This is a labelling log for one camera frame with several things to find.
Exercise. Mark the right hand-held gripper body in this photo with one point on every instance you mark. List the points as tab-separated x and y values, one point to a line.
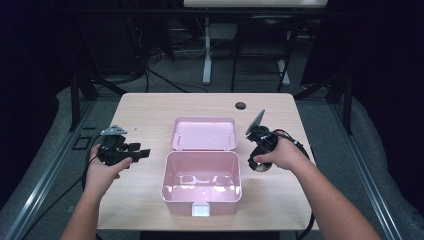
265	140

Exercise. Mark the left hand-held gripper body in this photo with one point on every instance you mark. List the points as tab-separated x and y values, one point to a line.
111	146

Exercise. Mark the pink storage box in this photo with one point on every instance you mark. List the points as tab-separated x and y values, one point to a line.
201	173

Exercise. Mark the person's right hand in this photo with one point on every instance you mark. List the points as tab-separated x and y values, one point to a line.
288	155

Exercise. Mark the person's left hand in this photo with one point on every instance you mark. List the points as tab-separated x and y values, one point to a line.
100	176

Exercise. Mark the black round table grommet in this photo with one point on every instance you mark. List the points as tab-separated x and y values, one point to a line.
240	106

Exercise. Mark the black metal stand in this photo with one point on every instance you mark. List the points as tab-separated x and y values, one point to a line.
346	103
75	100

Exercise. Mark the white desk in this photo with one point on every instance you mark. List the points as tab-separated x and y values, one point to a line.
207	66

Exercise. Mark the black chair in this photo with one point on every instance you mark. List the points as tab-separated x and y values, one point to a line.
263	36

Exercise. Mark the aluminium floor rail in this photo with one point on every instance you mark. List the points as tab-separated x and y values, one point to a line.
43	180
363	173

